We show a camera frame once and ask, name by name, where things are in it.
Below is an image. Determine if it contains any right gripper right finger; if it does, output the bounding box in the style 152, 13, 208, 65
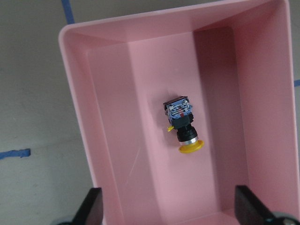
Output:
234, 185, 274, 225

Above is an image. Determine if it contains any pink plastic bin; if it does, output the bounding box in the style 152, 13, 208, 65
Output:
59, 0, 300, 225

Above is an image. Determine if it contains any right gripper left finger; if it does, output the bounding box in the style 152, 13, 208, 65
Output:
71, 187, 103, 225

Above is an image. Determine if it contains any yellow push button switch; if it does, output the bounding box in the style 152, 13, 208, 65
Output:
163, 96, 204, 154

